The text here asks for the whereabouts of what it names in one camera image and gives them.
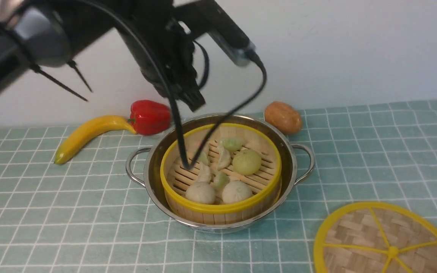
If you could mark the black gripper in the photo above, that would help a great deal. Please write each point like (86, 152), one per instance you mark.
(173, 49)

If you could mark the bamboo steamer basket yellow rim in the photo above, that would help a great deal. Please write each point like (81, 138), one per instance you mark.
(265, 183)

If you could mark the woven bamboo steamer lid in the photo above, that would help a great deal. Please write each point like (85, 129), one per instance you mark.
(375, 237)

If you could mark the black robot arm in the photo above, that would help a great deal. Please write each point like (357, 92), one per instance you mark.
(51, 33)

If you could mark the stainless steel pot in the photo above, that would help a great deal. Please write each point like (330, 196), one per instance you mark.
(143, 165)

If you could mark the red bell pepper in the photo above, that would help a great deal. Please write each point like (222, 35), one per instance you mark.
(148, 117)

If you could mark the yellow banana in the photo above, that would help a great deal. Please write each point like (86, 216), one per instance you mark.
(87, 132)

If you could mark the green dumpling top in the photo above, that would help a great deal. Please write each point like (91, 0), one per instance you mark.
(233, 144)

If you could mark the green dumpling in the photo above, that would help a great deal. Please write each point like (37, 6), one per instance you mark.
(220, 180)
(233, 144)

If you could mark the pale dumpling centre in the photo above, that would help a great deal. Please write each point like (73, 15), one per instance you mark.
(224, 158)

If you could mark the brown potato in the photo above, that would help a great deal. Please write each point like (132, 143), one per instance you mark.
(283, 117)

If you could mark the pale green round bun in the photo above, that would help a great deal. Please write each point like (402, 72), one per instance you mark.
(247, 162)

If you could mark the green dumpling lower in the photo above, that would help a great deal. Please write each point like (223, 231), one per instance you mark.
(220, 180)

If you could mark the white round bun left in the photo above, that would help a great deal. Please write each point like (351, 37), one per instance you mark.
(201, 192)

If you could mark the white round bun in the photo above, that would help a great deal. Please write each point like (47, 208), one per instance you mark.
(201, 192)
(236, 191)

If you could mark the white round bun right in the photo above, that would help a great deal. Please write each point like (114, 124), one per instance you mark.
(236, 191)

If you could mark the green checkered tablecloth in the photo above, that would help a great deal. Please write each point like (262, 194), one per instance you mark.
(88, 217)

